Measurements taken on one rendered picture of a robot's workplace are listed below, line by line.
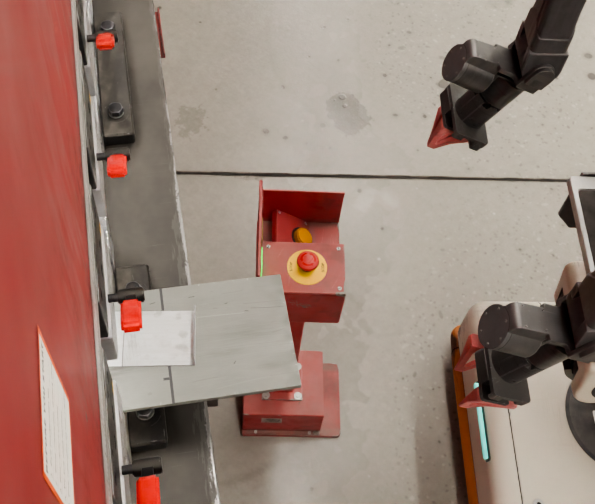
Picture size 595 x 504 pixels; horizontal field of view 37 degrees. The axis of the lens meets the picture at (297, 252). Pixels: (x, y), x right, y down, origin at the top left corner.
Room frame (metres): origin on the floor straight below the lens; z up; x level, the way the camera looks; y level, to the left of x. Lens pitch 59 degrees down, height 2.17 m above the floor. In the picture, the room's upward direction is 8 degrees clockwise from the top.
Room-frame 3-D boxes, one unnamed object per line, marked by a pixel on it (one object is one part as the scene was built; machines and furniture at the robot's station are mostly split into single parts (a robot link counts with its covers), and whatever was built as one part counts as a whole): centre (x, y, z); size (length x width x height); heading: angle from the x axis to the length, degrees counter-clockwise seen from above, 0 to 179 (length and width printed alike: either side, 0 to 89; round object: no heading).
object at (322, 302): (0.83, -0.01, 0.75); 0.20 x 0.16 x 0.18; 7
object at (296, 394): (0.83, -0.01, 0.13); 0.10 x 0.10 x 0.01; 7
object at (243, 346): (0.52, 0.12, 1.00); 0.26 x 0.18 x 0.01; 107
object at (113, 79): (1.08, 0.38, 0.89); 0.30 x 0.05 x 0.03; 17
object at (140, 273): (0.53, 0.22, 0.89); 0.30 x 0.05 x 0.03; 17
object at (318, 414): (0.84, -0.04, 0.06); 0.25 x 0.20 x 0.12; 97
